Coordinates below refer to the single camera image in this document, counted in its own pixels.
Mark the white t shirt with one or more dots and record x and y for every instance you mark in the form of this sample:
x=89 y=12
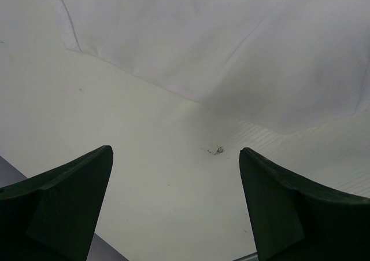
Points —
x=286 y=65

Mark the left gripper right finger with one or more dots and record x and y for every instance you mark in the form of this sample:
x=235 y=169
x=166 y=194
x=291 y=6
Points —
x=295 y=218

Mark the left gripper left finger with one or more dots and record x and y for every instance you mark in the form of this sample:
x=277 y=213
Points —
x=53 y=215

